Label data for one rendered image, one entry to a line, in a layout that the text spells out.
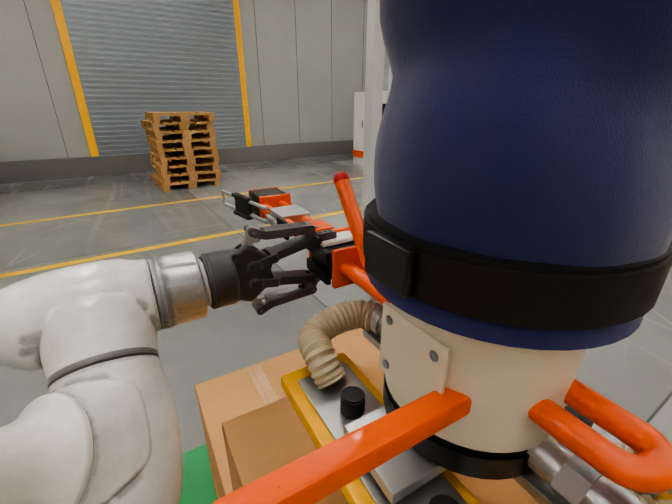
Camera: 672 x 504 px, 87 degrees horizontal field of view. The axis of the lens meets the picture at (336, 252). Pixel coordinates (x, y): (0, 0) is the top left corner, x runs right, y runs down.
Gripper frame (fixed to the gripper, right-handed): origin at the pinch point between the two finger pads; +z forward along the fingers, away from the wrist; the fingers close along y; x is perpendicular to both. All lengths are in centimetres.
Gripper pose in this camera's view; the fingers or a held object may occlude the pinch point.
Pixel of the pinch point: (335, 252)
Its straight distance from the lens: 56.0
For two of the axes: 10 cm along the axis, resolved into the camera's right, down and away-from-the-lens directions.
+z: 8.6, -2.0, 4.7
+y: 0.0, 9.2, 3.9
